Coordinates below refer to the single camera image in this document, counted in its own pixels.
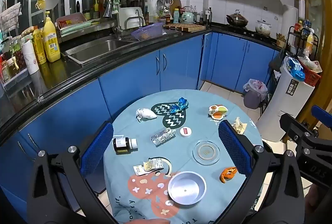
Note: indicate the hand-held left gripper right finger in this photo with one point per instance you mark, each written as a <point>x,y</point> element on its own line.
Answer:
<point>234,151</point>

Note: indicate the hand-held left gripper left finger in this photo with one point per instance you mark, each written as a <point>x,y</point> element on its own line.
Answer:
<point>99,146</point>

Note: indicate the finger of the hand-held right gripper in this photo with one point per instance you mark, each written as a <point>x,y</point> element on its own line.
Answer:
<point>322,113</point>
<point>293,124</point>

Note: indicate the brown medicine bottle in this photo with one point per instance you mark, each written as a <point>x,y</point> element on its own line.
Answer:
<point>123,145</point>

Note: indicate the silver blister pack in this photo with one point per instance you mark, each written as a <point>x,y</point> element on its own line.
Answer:
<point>163,137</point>

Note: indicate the grey trash bin with bag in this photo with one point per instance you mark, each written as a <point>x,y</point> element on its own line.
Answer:
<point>253,96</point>

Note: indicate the person's right hand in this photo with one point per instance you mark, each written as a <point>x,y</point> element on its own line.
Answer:
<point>317,200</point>

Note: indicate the tall white appliance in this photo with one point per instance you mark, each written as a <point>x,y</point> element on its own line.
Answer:
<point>280,107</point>

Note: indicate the orange wrapper piece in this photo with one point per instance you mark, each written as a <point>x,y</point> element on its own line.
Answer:
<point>227,174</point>

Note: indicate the crumpled beige wrapper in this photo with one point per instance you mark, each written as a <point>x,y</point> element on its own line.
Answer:
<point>240,126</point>

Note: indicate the round glass ashtray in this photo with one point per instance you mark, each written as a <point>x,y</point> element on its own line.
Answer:
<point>206,152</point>

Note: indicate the red plastic basket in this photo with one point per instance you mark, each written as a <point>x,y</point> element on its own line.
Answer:
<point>312,74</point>

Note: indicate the orange and yellow wrapper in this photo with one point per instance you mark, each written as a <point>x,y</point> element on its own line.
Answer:
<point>217,111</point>

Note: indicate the small white paper packet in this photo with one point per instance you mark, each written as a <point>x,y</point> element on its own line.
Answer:
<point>139,170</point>

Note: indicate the blue snack packet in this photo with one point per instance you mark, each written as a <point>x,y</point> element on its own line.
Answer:
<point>295,68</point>

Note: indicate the white bottle cap red label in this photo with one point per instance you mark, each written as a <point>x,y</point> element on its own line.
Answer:
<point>185,131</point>

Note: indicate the printed paper leaflet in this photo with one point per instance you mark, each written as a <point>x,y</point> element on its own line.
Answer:
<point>153,164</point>

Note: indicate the crumpled white tissue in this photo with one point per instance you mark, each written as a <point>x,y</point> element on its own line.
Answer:
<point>146,113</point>

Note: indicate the round metal bowl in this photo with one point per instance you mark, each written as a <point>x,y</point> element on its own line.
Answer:
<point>186,187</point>

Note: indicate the blue candy wrapper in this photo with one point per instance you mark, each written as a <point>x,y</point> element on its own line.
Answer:
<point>175,109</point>
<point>183,103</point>

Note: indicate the orange juice bottle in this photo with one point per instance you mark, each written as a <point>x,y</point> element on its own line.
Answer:
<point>309,43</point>

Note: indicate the blue lower kitchen cabinets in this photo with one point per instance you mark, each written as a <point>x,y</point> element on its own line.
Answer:
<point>134,76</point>

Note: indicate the stainless steel sink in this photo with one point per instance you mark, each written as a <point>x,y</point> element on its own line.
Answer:
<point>101,48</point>

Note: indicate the white ceramic pot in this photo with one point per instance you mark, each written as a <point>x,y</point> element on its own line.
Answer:
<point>263,27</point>

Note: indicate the stack of white paper cups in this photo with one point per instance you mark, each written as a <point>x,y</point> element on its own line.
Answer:
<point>30,58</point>

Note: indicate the large yellow detergent bottle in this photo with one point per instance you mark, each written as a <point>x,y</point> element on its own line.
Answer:
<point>51,42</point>

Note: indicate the black wok with glass lid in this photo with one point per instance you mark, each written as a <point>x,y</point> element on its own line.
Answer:
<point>237,20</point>

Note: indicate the small yellow detergent bottle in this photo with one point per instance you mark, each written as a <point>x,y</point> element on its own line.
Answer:
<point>39,45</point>

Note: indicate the clear box of jars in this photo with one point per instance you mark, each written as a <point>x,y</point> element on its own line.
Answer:
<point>10,63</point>

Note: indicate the purple plastic basket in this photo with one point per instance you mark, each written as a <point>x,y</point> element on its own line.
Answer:
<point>146,32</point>

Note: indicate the pink plastic drainer tray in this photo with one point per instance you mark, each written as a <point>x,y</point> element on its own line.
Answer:
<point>75,23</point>

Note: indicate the wooden cutting board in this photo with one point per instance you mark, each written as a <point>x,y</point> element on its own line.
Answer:
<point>185,27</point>

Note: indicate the white cutting board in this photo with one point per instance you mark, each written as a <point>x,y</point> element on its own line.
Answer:
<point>129,15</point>

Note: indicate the chrome kitchen faucet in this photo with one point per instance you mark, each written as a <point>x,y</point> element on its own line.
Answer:
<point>111,11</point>

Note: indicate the pale green kettle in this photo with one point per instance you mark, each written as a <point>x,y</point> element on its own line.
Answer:
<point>188,16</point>

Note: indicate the blue bottle yellow cap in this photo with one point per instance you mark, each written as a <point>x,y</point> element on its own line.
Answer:
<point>176,16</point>

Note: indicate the grey hanging rag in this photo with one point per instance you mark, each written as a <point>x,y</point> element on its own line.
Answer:
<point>10,15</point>

